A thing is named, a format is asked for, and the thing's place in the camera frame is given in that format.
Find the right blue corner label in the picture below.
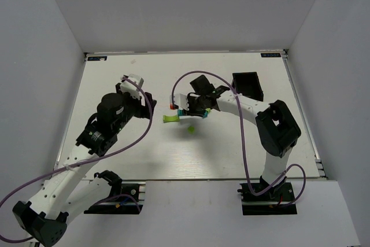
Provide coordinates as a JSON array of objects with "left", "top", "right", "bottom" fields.
[{"left": 261, "top": 53, "right": 281, "bottom": 58}]

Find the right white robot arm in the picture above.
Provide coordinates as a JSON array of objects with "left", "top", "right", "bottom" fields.
[{"left": 184, "top": 75, "right": 301, "bottom": 196}]

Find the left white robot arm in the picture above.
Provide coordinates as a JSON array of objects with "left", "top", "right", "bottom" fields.
[{"left": 12, "top": 75, "right": 156, "bottom": 246}]

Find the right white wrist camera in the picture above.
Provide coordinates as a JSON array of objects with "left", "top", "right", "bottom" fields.
[{"left": 169, "top": 94, "right": 189, "bottom": 110}]

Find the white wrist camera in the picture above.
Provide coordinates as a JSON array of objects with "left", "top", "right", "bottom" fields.
[
  {"left": 169, "top": 94, "right": 189, "bottom": 110},
  {"left": 119, "top": 74, "right": 144, "bottom": 99}
]

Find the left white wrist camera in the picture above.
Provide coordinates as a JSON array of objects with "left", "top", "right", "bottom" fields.
[{"left": 119, "top": 74, "right": 144, "bottom": 99}]

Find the lime green small cube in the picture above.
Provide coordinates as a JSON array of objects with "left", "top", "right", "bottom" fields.
[{"left": 187, "top": 126, "right": 195, "bottom": 134}]

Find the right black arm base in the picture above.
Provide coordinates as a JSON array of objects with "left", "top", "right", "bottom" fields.
[{"left": 237, "top": 182, "right": 297, "bottom": 216}]

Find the lime green arch block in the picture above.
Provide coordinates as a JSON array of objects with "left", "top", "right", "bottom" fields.
[{"left": 162, "top": 115, "right": 180, "bottom": 123}]

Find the teal arch block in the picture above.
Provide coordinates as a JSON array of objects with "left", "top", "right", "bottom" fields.
[{"left": 177, "top": 109, "right": 210, "bottom": 119}]

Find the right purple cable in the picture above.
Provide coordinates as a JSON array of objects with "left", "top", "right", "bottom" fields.
[{"left": 171, "top": 70, "right": 307, "bottom": 208}]

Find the left blue corner label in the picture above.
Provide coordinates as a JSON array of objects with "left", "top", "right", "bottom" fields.
[{"left": 87, "top": 56, "right": 108, "bottom": 61}]

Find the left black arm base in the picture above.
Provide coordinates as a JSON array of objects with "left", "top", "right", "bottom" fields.
[{"left": 84, "top": 170, "right": 144, "bottom": 215}]

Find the black plastic bin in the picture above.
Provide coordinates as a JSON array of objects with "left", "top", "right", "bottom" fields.
[{"left": 232, "top": 72, "right": 264, "bottom": 101}]

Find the blue corner label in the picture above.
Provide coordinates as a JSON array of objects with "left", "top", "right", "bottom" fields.
[
  {"left": 87, "top": 56, "right": 108, "bottom": 61},
  {"left": 261, "top": 53, "right": 281, "bottom": 58}
]

